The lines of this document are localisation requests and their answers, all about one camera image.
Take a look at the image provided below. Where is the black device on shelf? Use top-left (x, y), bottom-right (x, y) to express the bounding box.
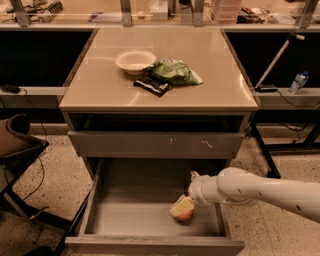
top-left (0, 84), bottom-right (21, 94)

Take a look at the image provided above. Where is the black floor cable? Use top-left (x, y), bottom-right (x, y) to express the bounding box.
top-left (20, 88), bottom-right (48, 202)

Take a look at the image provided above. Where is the clear plastic water bottle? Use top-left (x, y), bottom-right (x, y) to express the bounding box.
top-left (289, 71), bottom-right (309, 94)

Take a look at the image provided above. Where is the open grey middle drawer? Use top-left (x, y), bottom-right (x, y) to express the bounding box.
top-left (66, 159), bottom-right (244, 256)

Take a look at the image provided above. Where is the white paper bowl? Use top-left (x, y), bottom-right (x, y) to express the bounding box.
top-left (115, 49), bottom-right (156, 75)

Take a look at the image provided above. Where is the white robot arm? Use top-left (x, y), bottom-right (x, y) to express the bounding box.
top-left (170, 167), bottom-right (320, 222)

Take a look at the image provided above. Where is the pink storage box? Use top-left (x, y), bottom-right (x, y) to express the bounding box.
top-left (211, 0), bottom-right (242, 24)

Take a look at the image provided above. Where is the red apple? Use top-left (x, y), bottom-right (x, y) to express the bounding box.
top-left (175, 210), bottom-right (193, 222)

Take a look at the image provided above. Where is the black snack wrapper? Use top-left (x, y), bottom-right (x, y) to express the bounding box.
top-left (133, 77), bottom-right (171, 97)

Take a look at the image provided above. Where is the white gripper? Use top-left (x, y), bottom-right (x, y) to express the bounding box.
top-left (169, 171), bottom-right (219, 218)

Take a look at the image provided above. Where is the grey drawer cabinet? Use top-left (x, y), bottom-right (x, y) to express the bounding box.
top-left (60, 26), bottom-right (257, 174)

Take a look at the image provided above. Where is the closed grey upper drawer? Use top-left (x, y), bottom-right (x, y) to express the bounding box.
top-left (68, 131), bottom-right (244, 159)

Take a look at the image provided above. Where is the green chip bag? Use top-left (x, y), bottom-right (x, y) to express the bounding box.
top-left (148, 59), bottom-right (203, 85)

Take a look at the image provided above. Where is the black chair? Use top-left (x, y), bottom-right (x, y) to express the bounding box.
top-left (0, 114), bottom-right (70, 229)

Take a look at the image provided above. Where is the white pole with black tip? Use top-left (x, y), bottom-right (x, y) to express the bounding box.
top-left (254, 33), bottom-right (305, 91)

